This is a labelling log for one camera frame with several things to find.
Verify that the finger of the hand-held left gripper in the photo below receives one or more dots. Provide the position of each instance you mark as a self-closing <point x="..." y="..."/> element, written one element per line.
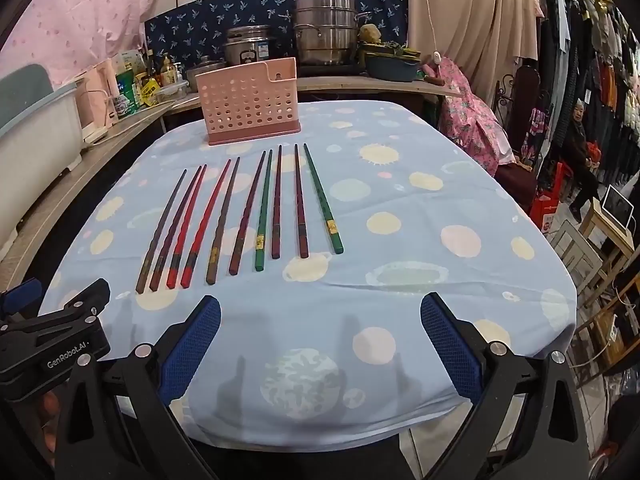
<point x="87" y="300"/>
<point x="20" y="294"/>

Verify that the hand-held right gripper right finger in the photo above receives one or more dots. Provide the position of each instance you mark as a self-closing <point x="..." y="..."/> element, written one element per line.
<point x="450" y="347"/>

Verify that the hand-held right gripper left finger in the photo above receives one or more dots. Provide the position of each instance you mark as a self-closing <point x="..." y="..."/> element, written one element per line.
<point x="192" y="347"/>

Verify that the dark brown chopstick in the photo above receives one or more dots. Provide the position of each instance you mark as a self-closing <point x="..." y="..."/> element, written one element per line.
<point x="157" y="280"/>
<point x="145" y="280"/>

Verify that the red black-banded chopstick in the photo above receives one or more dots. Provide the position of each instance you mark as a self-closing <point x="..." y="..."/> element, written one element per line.
<point x="175" y="275"/>
<point x="190" y="275"/>

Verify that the maroon chopstick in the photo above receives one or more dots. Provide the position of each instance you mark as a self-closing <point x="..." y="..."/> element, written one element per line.
<point x="236" y="262"/>
<point x="275" y="250"/>
<point x="303" y="249"/>

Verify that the green chopstick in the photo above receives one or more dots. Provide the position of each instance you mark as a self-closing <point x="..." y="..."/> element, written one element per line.
<point x="259" y="260"/>
<point x="336" y="242"/>

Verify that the pink perforated utensil holder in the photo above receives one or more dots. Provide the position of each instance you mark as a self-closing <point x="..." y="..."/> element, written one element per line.
<point x="250" y="105"/>

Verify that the person's left hand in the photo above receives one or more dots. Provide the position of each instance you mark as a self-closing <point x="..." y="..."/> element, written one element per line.
<point x="49" y="410"/>

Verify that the white plastic tub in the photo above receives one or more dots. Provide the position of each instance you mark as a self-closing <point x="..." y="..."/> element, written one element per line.
<point x="35" y="160"/>

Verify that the blue planet print tablecloth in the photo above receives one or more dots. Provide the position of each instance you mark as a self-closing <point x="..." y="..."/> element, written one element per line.
<point x="400" y="220"/>

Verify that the white wooden stool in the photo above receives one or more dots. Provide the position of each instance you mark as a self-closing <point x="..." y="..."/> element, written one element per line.
<point x="575" y="255"/>

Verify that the white power strip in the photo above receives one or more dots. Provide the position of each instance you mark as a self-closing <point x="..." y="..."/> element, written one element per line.
<point x="95" y="135"/>

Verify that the red plastic stool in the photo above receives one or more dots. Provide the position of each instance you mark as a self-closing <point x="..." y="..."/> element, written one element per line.
<point x="547" y="205"/>

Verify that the small wooden table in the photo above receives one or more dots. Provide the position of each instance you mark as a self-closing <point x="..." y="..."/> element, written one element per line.
<point x="607" y="245"/>

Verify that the grey-blue plastic lid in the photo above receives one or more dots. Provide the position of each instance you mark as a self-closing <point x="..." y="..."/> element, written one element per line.
<point x="22" y="92"/>

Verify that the pink electric kettle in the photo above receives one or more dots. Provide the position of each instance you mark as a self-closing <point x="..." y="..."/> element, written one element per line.
<point x="97" y="97"/>

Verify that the green tin can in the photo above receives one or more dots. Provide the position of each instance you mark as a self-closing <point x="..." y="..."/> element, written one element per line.
<point x="127" y="95"/>

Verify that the yellow label jar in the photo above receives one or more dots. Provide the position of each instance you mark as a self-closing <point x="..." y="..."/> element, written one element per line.
<point x="148" y="92"/>

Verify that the white tablet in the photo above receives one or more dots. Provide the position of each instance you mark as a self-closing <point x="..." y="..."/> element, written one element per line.
<point x="617" y="205"/>

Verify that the glass food container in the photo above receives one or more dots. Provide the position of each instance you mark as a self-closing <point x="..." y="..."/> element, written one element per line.
<point x="172" y="92"/>

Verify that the pink floral garment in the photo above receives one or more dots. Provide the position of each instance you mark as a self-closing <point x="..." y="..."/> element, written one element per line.
<point x="470" y="120"/>

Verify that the white carton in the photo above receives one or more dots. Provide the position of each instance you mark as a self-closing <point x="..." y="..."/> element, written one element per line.
<point x="124" y="62"/>

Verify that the amber bottle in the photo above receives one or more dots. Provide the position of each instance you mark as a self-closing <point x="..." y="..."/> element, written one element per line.
<point x="168" y="71"/>

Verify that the dark sauce bottle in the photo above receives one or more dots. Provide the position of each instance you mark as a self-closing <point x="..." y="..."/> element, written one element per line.
<point x="149" y="65"/>

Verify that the small lidded metal pot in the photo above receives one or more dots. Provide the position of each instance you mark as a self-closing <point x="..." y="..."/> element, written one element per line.
<point x="202" y="72"/>

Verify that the blue basin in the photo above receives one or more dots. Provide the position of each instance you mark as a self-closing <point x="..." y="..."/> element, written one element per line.
<point x="392" y="70"/>

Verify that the pink floral curtain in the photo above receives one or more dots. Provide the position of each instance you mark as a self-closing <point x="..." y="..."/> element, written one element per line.
<point x="90" y="15"/>

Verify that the silver rice cooker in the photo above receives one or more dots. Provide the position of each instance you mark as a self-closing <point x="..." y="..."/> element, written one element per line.
<point x="247" y="45"/>

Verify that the navy floral cloth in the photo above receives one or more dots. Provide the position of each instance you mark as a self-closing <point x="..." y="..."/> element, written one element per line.
<point x="210" y="15"/>

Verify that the brown root vegetable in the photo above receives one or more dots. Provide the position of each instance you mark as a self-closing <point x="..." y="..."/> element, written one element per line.
<point x="371" y="34"/>

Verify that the beige curtain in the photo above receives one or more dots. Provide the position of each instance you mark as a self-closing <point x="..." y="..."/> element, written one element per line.
<point x="470" y="20"/>

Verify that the stainless steel steamer pot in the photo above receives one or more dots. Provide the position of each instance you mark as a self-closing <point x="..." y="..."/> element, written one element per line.
<point x="325" y="30"/>

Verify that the row of hanging clothes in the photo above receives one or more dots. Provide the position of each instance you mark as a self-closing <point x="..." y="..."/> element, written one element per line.
<point x="595" y="35"/>

